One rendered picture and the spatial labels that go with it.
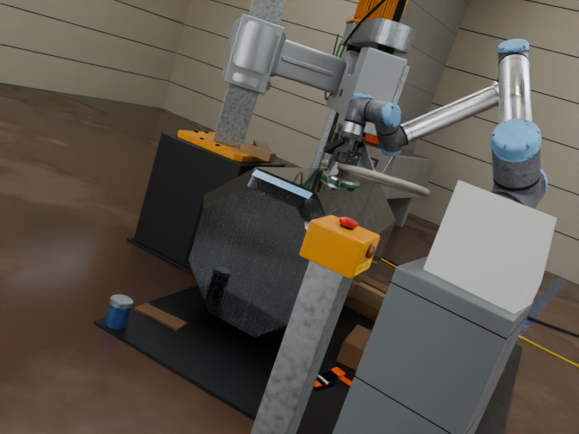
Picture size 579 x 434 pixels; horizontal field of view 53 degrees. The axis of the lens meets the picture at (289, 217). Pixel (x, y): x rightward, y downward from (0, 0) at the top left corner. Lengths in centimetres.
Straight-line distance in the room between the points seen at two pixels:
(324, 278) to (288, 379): 24
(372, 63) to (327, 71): 67
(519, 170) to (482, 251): 29
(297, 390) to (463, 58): 714
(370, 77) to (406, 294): 145
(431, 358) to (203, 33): 885
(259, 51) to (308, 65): 32
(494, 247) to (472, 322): 25
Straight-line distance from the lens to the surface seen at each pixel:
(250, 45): 358
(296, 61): 367
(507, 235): 194
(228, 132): 368
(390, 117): 231
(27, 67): 896
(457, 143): 802
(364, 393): 211
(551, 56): 793
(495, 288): 197
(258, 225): 277
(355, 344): 309
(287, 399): 130
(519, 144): 197
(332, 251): 115
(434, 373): 199
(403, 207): 700
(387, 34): 309
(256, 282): 282
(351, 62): 358
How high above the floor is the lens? 135
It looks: 14 degrees down
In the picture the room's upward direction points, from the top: 18 degrees clockwise
